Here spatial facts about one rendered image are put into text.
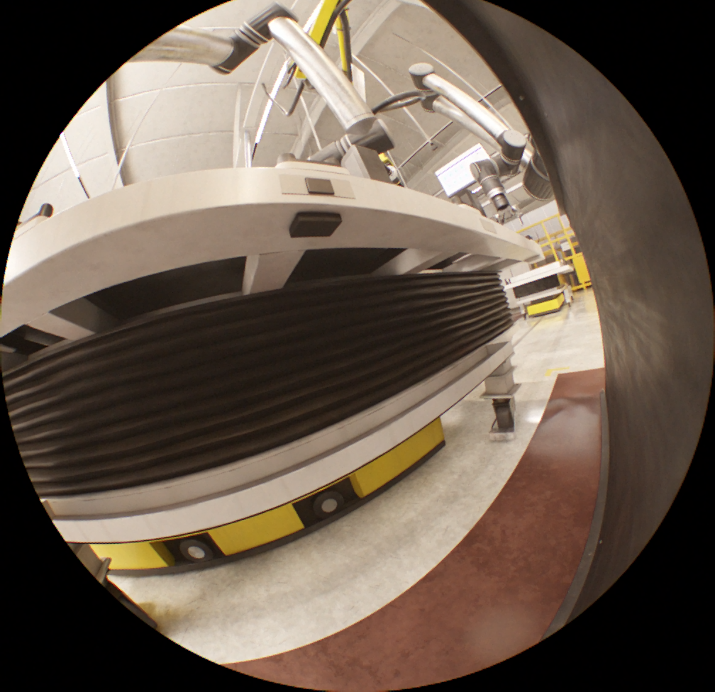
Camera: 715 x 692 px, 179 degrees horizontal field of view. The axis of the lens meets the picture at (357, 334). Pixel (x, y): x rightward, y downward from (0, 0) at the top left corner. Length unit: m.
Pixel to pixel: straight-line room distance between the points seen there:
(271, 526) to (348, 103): 1.27
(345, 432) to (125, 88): 10.79
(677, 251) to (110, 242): 0.47
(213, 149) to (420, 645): 11.79
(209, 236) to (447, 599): 0.78
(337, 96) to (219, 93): 9.51
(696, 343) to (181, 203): 0.43
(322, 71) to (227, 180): 0.62
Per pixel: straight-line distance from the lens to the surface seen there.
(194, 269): 0.63
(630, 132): 0.21
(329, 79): 0.82
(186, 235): 0.29
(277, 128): 11.13
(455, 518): 0.80
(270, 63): 2.79
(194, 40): 0.94
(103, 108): 10.40
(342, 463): 0.43
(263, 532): 0.83
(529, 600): 0.64
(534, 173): 1.31
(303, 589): 0.77
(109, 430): 0.61
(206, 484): 0.55
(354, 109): 0.75
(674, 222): 0.20
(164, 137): 11.13
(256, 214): 0.28
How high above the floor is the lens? 0.61
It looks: 2 degrees up
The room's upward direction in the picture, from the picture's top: 16 degrees counter-clockwise
